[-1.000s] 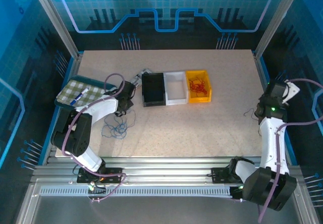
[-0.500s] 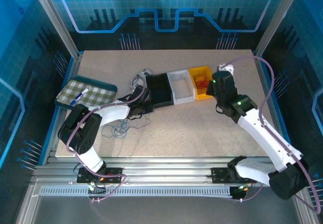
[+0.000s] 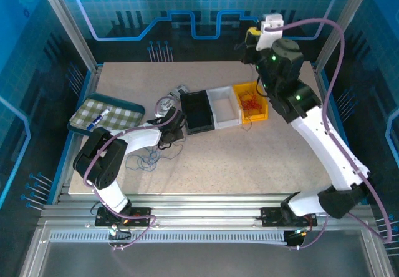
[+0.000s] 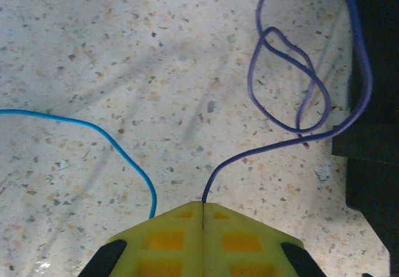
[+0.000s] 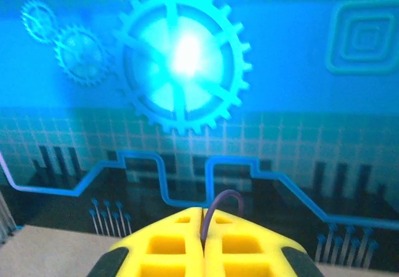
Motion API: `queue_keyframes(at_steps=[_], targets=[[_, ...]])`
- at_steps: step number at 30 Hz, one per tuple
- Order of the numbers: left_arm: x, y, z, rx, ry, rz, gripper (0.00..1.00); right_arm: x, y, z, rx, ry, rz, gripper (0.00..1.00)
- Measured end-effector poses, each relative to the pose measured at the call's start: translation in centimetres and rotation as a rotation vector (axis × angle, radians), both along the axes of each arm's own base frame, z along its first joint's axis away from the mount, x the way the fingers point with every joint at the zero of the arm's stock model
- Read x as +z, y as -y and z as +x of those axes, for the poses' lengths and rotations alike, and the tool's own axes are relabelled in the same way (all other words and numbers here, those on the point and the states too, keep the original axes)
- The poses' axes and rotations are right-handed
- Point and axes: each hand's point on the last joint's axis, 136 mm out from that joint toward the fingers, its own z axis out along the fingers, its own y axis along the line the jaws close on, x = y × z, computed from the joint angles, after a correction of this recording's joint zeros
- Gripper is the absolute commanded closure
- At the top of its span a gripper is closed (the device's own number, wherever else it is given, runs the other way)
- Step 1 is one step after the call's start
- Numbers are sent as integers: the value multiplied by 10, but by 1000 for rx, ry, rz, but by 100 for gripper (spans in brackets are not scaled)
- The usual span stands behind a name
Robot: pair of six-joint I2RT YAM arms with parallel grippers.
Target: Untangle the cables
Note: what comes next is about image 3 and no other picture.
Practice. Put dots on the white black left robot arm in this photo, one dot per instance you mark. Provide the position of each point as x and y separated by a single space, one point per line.
140 139

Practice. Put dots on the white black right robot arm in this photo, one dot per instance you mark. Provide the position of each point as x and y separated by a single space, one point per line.
330 152

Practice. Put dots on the black plastic bin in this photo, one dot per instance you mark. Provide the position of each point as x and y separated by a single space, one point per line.
196 111

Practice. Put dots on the crumpled white printed packet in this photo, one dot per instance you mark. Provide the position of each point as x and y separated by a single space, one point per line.
180 90

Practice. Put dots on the teal plastic tray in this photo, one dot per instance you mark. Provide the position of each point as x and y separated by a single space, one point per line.
138 113

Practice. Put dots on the green white checked cloth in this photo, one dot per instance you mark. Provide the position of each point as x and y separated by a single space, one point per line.
118 118

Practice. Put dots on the white plastic bin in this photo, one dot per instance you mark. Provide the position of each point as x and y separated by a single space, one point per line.
223 107

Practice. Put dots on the yellow plastic bin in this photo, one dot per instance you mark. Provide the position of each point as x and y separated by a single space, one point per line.
258 118

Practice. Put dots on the blue white marker pen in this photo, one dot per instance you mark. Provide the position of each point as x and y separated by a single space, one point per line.
96 120

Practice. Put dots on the grey metal front panel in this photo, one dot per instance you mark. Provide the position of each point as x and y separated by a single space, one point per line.
199 261

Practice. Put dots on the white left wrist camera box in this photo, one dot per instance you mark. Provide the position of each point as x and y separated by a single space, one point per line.
159 113

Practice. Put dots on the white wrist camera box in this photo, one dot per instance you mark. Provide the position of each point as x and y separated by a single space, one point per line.
159 113
272 19

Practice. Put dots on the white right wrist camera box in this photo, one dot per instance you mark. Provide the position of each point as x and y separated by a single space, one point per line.
272 19

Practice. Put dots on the blue aluminium table side rail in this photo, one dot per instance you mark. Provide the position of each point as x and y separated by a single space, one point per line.
93 82
325 97

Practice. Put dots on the aluminium front rail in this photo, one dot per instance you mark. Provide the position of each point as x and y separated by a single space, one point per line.
202 205

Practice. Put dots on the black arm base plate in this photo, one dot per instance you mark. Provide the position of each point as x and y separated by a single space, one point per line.
140 216
271 217

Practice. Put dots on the aluminium frame post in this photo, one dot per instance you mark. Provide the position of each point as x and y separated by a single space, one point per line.
71 33
349 8

